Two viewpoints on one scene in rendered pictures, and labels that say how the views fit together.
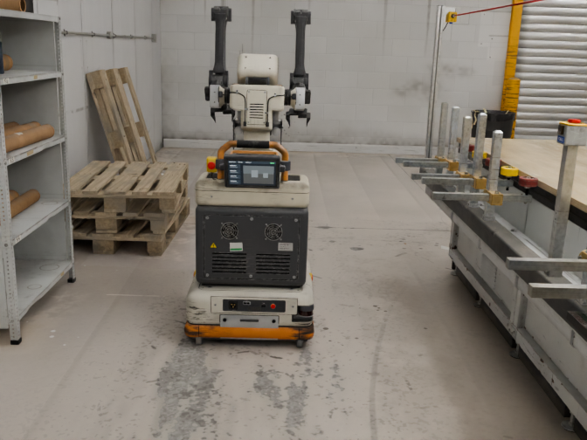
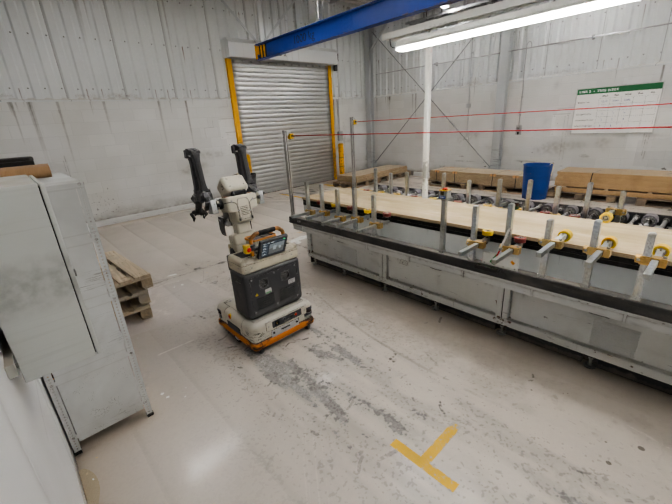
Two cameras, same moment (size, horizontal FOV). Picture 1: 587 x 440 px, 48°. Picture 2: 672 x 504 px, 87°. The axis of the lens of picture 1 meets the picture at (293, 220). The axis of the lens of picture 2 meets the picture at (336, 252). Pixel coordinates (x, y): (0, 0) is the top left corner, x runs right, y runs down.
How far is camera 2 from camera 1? 1.71 m
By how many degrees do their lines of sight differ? 39
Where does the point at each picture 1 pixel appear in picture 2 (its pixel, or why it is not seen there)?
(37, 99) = not seen: hidden behind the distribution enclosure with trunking
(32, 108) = not seen: hidden behind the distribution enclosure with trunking
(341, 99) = (150, 181)
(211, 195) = (251, 267)
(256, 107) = (244, 208)
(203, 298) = (261, 326)
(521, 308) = (386, 269)
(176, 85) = not seen: hidden behind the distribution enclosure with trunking
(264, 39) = (81, 151)
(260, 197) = (276, 259)
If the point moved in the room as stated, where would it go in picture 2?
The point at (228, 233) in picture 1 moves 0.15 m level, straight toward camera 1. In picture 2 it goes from (262, 285) to (274, 289)
